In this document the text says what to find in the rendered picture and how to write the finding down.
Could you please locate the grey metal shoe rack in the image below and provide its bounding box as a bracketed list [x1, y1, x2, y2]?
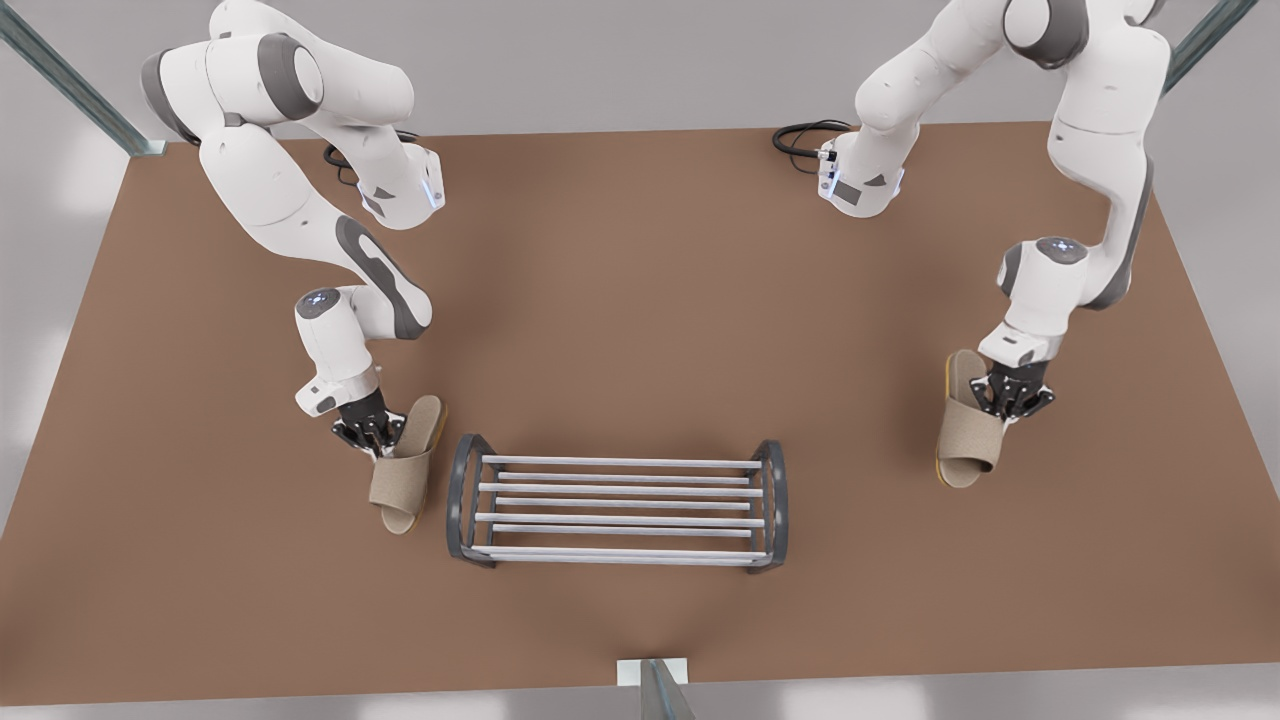
[446, 432, 790, 575]

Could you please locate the silver frame post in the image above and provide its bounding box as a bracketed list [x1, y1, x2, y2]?
[0, 5, 167, 158]
[616, 657, 697, 720]
[1163, 0, 1259, 94]

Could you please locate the beige slipper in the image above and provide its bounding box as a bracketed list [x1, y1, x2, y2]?
[368, 394, 449, 536]
[935, 348, 1004, 490]

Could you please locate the black cable loop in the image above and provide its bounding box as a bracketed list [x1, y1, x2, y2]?
[771, 119, 854, 177]
[322, 130, 421, 188]

